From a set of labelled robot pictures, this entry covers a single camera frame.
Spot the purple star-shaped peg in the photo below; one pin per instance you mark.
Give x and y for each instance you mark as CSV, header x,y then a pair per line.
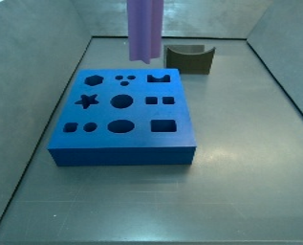
x,y
144,29

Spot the blue shape-sorter block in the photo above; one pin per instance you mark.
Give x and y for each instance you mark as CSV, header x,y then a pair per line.
x,y
124,117

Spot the dark curved block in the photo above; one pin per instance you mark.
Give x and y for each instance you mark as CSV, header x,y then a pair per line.
x,y
191,59

